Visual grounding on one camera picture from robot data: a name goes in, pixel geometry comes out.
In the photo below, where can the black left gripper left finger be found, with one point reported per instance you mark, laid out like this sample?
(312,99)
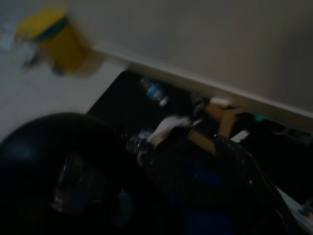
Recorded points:
(49,171)

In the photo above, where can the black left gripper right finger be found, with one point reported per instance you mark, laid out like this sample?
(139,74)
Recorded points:
(249,176)

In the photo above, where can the black floor mat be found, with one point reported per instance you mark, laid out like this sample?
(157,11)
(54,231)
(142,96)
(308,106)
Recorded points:
(117,98)

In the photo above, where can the flat white plastic piece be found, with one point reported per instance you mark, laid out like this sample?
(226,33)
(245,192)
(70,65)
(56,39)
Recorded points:
(239,135)

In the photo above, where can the narrow brown cardboard strip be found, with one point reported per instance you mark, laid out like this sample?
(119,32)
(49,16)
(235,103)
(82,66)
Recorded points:
(203,142)

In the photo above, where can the small teal cap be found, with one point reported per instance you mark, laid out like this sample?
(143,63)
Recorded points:
(259,118)

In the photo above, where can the folded brown cardboard piece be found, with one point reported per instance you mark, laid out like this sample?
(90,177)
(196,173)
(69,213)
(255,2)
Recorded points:
(225,117)

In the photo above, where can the small white block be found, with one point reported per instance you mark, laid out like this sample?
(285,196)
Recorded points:
(220,102)

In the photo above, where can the crushed clear plastic bottle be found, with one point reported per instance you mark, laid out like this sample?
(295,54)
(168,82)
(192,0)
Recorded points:
(134,143)

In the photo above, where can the white crumpled plastic piece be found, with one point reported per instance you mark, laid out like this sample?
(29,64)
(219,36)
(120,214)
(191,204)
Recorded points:
(166,126)

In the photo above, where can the clear plastic bag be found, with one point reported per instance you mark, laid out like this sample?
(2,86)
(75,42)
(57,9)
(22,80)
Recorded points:
(24,52)

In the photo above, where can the yellow plastic bin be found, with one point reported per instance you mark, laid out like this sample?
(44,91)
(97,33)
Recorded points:
(63,46)

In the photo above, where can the clear water bottle blue label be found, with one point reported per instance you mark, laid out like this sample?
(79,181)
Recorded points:
(154,90)

